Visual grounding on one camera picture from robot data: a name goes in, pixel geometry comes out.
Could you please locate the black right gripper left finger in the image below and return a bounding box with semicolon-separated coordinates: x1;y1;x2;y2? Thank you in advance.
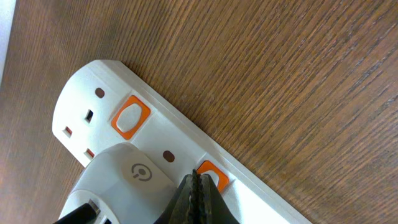
154;170;199;224

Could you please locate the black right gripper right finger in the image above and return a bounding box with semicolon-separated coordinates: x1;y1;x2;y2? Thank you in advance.
198;174;239;224

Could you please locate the white power strip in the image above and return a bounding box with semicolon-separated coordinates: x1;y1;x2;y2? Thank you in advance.
52;60;307;223

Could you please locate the white charger adapter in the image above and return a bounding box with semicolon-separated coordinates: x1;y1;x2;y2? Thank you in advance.
58;143;177;223

